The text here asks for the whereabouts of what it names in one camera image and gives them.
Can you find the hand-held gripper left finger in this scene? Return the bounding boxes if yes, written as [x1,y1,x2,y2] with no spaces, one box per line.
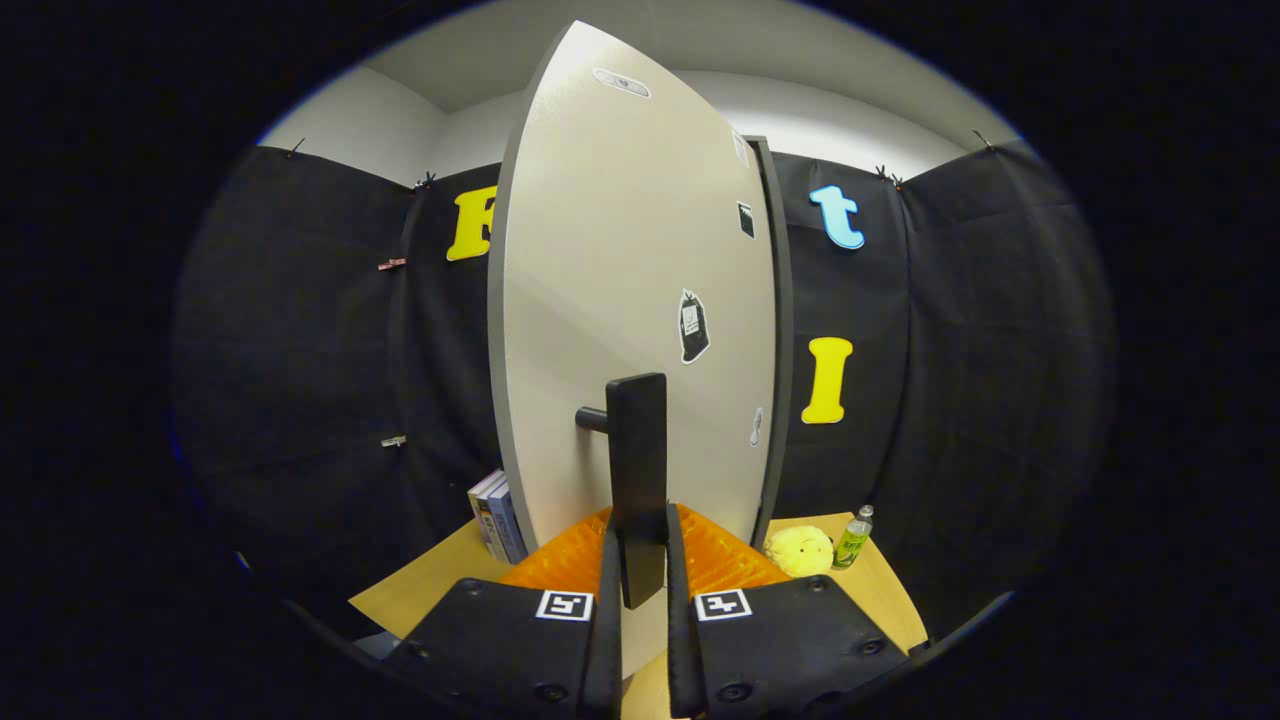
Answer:
[385,505,623,720]

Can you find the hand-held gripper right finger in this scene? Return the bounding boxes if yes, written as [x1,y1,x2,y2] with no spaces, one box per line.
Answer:
[665,503,911,720]

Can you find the black cabinet door handle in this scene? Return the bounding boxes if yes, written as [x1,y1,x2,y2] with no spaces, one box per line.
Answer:
[575,373,669,611]

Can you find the beige shoe cabinet door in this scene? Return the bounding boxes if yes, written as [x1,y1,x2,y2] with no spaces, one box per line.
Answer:
[487,20,779,681]

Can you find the yellow plush toy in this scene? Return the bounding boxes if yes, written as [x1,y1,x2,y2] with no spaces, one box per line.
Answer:
[765,525,835,579]

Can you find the blue book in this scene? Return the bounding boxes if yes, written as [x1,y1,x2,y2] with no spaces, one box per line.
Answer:
[488,480,529,566]

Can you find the white book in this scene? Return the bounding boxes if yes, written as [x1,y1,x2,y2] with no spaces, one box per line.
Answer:
[467,470,504,556]

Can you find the green label drink bottle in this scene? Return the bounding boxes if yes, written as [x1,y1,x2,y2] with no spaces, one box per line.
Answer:
[832,505,875,571]

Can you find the black backdrop cloth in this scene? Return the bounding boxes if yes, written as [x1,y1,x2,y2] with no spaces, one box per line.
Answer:
[170,138,1116,641]

